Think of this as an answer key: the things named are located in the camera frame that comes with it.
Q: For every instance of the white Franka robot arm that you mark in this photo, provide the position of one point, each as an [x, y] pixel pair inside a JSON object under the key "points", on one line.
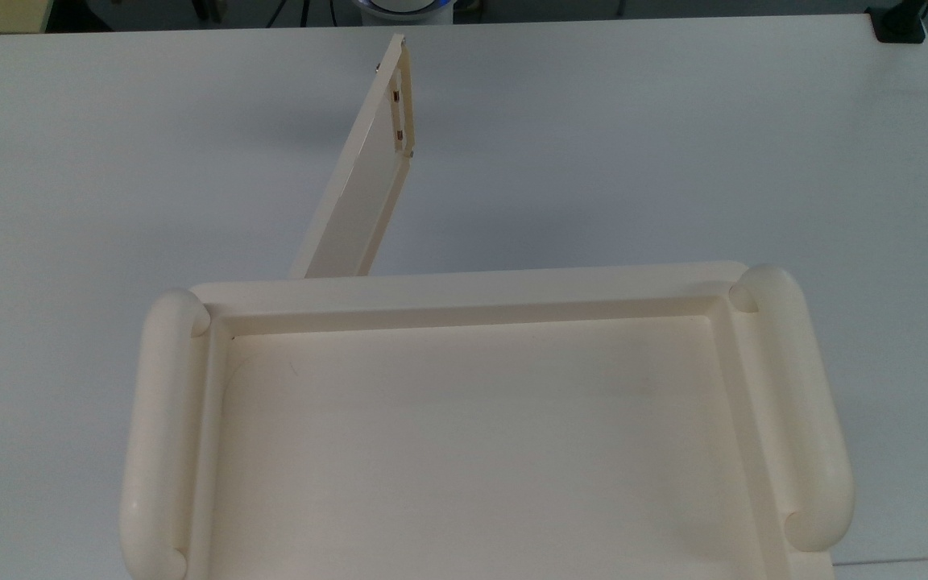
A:
{"points": [[403, 11]]}

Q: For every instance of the cream plastic cabinet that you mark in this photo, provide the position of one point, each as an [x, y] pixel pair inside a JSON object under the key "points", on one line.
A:
{"points": [[472, 443]]}

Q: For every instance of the black clamp pole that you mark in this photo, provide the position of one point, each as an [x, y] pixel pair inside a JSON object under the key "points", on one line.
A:
{"points": [[900, 27]]}

